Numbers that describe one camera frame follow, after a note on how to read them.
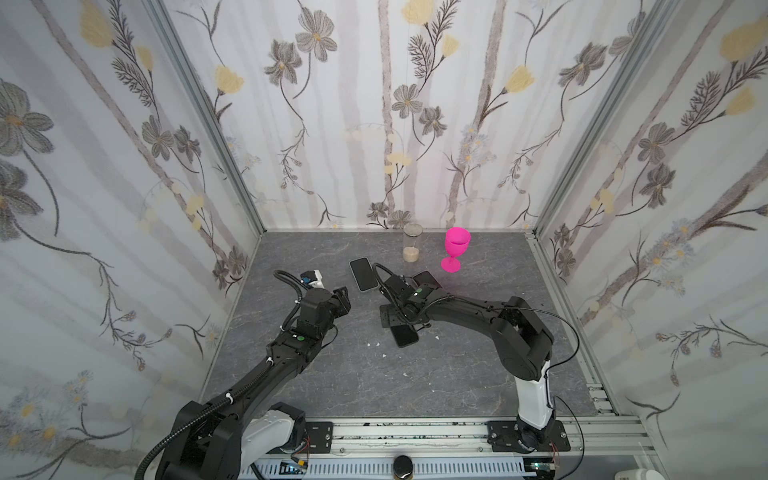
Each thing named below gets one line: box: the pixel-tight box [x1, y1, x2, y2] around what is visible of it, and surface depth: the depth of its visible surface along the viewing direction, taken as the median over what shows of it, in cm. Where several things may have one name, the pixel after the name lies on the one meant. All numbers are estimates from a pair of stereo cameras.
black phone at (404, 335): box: [390, 325, 419, 348], surface depth 92 cm
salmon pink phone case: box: [412, 270, 443, 290], surface depth 107 cm
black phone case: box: [390, 325, 419, 348], surface depth 93 cm
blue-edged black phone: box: [413, 271, 442, 289], surface depth 107 cm
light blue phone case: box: [348, 256, 380, 293], surface depth 110 cm
